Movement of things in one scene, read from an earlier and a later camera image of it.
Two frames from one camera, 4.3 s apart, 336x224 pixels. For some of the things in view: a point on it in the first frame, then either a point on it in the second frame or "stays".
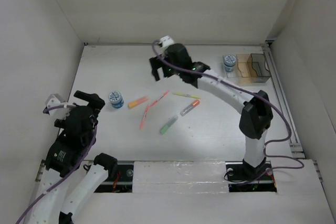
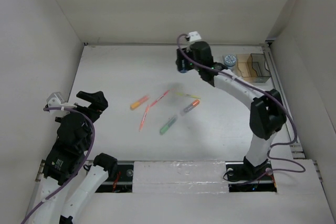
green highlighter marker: x=164 y=129 stays
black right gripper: x=156 y=64 → x=180 y=56
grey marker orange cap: x=194 y=104 stays
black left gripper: x=93 y=98 stays
